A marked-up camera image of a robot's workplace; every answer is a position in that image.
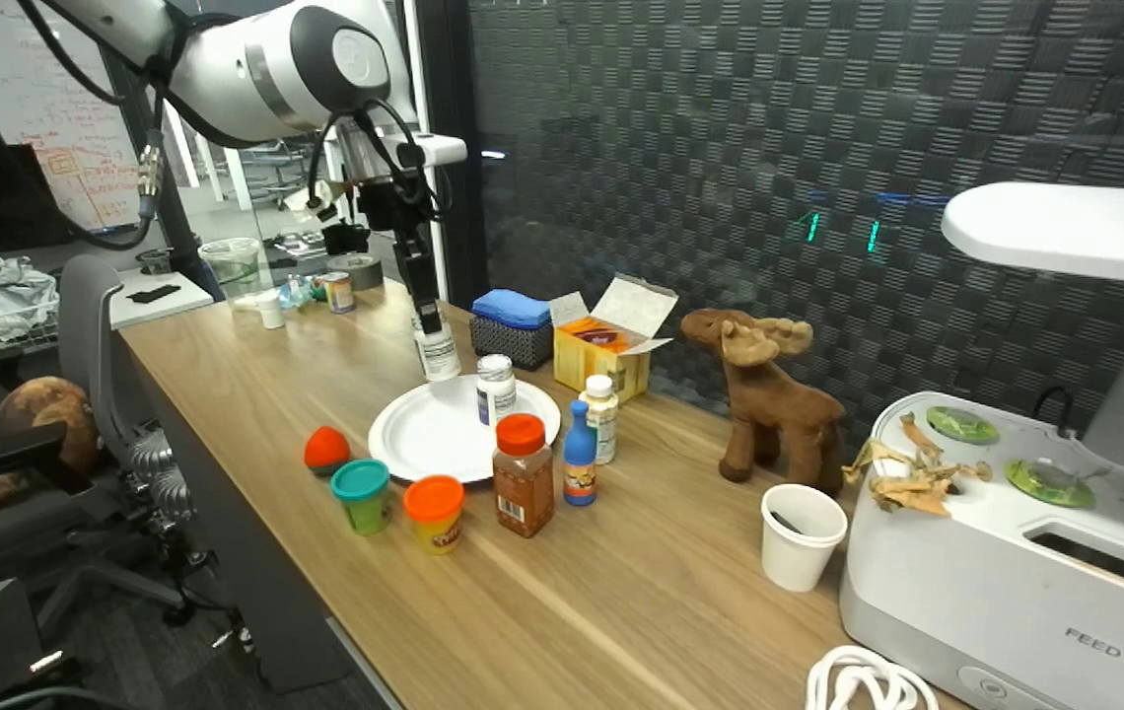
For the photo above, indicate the black remote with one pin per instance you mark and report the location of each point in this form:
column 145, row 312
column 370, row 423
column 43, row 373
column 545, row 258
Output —
column 157, row 294

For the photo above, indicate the white cabinet box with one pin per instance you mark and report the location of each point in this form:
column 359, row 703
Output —
column 173, row 312

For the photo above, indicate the small black pot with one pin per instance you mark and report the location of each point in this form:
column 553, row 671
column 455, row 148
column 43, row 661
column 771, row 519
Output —
column 345, row 244

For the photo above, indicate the open yellow cardboard box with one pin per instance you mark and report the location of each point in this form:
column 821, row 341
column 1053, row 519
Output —
column 587, row 360

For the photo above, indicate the small blue bottle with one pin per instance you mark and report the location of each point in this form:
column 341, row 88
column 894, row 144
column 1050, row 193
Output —
column 580, row 454

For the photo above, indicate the round brown plush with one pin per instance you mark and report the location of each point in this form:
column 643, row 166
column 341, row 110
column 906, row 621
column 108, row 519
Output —
column 48, row 407

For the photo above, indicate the brown moose plush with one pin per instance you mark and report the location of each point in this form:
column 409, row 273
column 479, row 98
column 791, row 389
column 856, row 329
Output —
column 784, row 400

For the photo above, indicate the yellow dough tub orange lid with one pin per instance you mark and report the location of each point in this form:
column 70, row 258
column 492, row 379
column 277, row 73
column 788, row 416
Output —
column 434, row 506

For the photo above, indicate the white paper cup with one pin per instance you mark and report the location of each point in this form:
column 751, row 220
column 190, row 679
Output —
column 800, row 546

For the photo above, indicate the grey woven basket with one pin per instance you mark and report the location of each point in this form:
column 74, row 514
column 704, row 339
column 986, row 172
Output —
column 505, row 347

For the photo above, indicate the small tin can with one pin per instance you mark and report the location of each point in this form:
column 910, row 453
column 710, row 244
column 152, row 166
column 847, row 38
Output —
column 341, row 294

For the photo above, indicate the tiny white cup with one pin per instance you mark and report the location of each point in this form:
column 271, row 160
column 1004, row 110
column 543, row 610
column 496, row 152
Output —
column 271, row 312

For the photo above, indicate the white bottle green label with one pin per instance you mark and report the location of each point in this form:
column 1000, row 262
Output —
column 604, row 411

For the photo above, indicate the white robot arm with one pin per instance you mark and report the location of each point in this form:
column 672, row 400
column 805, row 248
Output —
column 258, row 65

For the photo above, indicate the dried tan plant roots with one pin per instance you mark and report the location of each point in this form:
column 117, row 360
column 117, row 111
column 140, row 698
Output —
column 913, row 487

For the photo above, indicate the clear plastic container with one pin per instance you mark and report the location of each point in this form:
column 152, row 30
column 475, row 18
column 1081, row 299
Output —
column 233, row 272

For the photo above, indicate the orange ball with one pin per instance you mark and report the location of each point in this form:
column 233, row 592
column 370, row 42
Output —
column 324, row 453

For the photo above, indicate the small teal object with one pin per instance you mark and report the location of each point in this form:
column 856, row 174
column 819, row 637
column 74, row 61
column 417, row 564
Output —
column 303, row 294

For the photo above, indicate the white round plate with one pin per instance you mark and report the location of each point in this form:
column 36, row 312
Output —
column 428, row 439

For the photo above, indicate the green planter pod lid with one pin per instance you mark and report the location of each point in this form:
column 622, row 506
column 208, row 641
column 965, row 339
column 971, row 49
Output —
column 1050, row 485

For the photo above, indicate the white hydroponic planter with lamp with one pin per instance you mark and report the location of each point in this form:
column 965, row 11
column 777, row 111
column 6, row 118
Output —
column 980, row 579

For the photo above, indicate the folded blue cloth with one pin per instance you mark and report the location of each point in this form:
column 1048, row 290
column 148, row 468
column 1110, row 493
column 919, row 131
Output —
column 511, row 308

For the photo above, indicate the spice jar orange lid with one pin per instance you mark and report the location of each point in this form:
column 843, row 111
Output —
column 522, row 487

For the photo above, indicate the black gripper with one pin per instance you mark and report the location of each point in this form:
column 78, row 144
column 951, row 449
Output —
column 396, row 210

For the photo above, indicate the green fruit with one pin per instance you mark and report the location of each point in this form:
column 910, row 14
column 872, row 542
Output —
column 965, row 423

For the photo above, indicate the black slanted pole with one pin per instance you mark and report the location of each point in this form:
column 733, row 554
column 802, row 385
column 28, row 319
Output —
column 181, row 222

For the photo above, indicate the grey office chair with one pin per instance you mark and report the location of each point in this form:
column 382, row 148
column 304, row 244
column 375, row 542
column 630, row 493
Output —
column 90, row 341

